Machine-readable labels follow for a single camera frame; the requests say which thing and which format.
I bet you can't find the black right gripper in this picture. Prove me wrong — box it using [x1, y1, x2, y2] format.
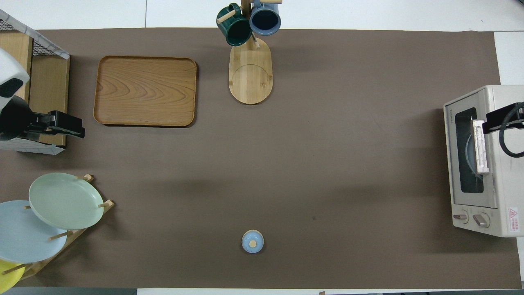
[482, 102, 524, 135]

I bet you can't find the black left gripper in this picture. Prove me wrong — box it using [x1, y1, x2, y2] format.
[0, 96, 86, 141]

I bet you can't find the light blue plate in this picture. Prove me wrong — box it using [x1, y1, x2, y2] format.
[0, 200, 68, 264]
[465, 133, 478, 174]

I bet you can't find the beige toaster oven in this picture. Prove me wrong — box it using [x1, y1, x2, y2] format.
[443, 85, 524, 238]

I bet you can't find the pale green plate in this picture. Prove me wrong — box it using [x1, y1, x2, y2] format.
[29, 172, 104, 230]

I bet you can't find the rectangular wooden tray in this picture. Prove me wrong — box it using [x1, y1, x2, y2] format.
[93, 55, 198, 127]

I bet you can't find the wooden plate rack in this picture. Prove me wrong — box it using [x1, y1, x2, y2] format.
[0, 174, 115, 281]

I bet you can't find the yellow plate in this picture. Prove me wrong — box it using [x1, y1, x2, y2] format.
[0, 259, 26, 295]

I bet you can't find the brown table mat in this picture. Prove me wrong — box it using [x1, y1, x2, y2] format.
[0, 28, 522, 290]

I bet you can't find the wooden mug tree stand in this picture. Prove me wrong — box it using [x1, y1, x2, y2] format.
[217, 0, 283, 105]

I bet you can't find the dark green mug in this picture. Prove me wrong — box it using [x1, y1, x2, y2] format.
[216, 3, 253, 47]

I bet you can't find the small blue lidded jar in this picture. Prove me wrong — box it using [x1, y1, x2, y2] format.
[241, 229, 264, 254]

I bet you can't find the grey-blue mug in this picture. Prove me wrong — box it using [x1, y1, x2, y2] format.
[249, 0, 282, 36]

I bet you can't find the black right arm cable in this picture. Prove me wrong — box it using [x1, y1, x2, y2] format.
[499, 103, 524, 159]

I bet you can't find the wooden shelf with wire mesh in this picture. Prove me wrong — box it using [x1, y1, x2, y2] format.
[0, 9, 71, 155]

